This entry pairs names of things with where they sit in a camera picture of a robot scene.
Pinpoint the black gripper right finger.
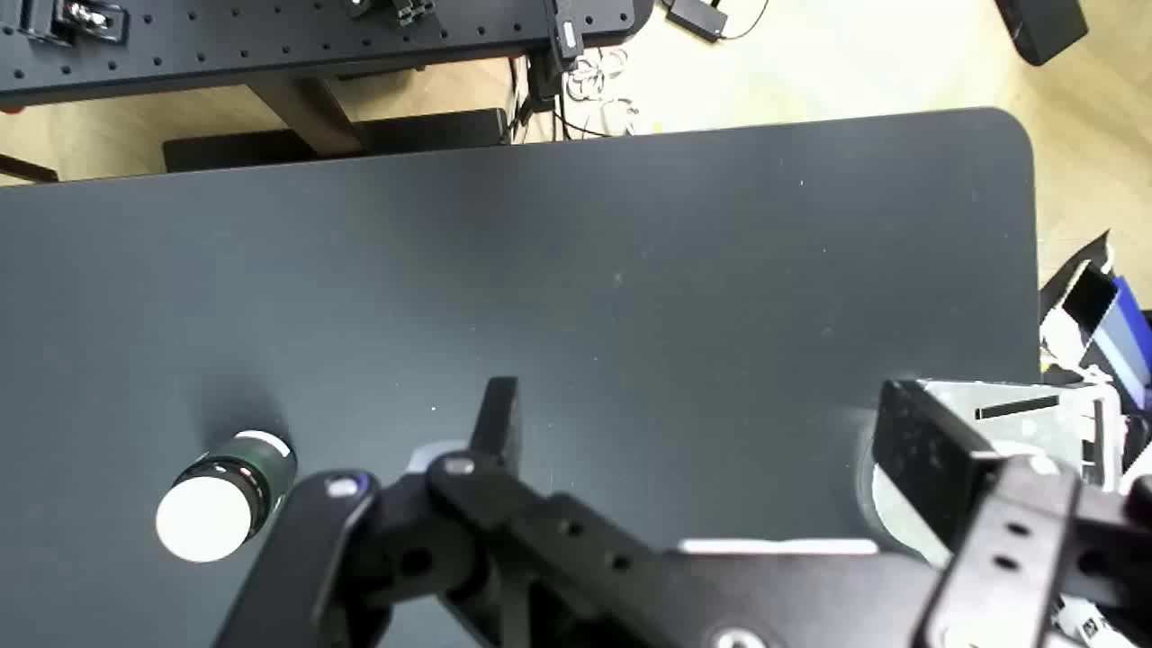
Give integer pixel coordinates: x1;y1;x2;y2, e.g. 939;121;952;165
875;379;1152;648

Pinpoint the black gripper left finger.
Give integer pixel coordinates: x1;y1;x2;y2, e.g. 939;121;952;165
213;375;678;648

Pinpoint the dark green bottle white cap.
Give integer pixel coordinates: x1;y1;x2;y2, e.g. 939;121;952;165
151;429;298;570

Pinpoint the blue white plastic package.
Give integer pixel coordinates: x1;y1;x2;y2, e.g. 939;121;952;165
1036;232;1152;414

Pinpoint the black table base bar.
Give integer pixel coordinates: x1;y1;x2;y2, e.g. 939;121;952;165
159;109;515;172

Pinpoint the black flat device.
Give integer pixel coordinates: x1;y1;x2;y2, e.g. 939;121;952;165
989;0;1096;67

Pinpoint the black perforated breadboard table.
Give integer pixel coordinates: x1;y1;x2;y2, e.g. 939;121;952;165
0;0;659;109

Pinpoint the small black power adapter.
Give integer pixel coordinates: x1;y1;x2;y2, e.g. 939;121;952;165
664;0;739;45

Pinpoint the tangled black cable bundle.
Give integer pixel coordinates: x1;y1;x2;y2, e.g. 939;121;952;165
515;48;645;143

